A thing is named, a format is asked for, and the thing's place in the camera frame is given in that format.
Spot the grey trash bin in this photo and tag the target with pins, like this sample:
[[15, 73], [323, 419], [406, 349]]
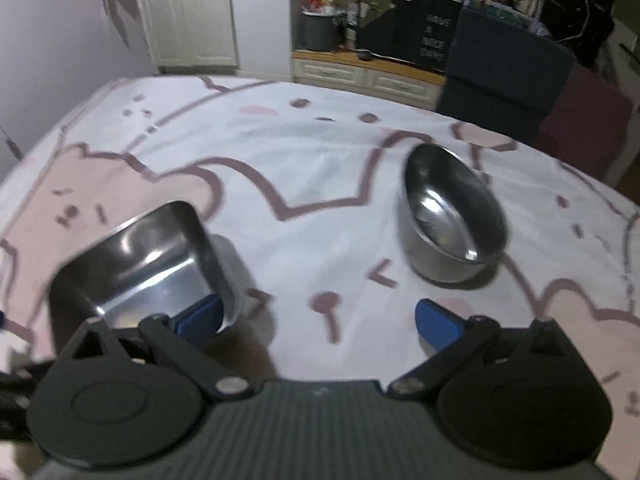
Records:
[[320, 31]]

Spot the bear pattern tablecloth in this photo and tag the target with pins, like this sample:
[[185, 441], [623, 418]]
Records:
[[305, 182]]

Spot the small rectangular steel tray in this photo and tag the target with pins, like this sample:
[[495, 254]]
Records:
[[160, 262]]

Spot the round steel bowl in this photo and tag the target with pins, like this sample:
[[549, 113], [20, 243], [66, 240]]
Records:
[[451, 227]]

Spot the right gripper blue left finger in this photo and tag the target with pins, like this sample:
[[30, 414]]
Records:
[[176, 342]]

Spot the white cabinet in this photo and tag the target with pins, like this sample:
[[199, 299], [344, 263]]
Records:
[[190, 33]]

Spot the black sideboard with lettering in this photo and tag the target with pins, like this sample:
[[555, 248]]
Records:
[[415, 32]]

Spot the maroon cushion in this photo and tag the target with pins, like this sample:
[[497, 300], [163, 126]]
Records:
[[587, 127]]

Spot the low white drawer bench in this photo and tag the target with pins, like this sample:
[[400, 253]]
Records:
[[379, 78]]

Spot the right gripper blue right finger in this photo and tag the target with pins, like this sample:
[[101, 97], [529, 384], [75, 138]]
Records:
[[458, 342]]

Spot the dark blue cushion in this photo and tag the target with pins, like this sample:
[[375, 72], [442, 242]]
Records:
[[501, 77]]

